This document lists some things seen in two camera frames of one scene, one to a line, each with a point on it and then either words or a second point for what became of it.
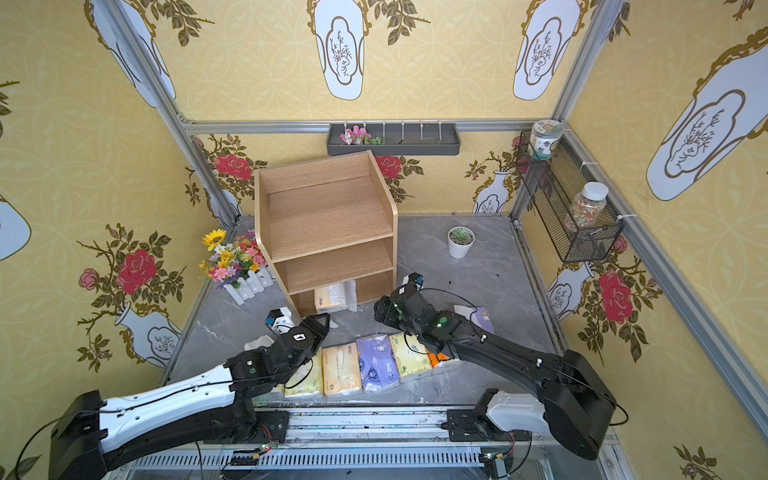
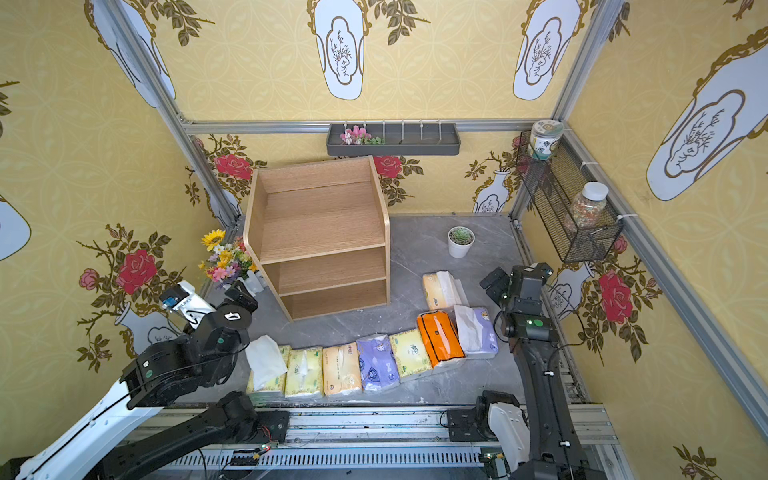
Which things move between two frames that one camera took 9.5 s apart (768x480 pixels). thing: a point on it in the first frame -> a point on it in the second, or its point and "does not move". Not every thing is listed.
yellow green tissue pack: (410, 354) does not move
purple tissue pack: (378, 365) does not move
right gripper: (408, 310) -> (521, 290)
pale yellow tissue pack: (308, 381) does not move
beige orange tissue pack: (341, 368) does not move
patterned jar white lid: (544, 137) does not move
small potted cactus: (460, 239) does not move
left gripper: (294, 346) -> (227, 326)
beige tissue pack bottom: (335, 297) -> (442, 290)
